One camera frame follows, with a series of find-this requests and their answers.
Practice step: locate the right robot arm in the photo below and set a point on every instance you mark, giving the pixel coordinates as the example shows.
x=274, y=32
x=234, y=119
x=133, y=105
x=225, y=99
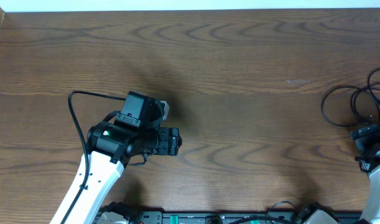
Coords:
x=368, y=143

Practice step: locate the black aluminium mounting rail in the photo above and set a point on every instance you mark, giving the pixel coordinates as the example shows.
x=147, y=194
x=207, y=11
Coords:
x=117, y=212

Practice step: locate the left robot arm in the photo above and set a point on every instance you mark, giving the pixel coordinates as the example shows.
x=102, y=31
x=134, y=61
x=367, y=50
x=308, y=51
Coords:
x=134, y=130

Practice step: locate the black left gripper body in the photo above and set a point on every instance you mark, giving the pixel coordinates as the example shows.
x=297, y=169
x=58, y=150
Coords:
x=168, y=143

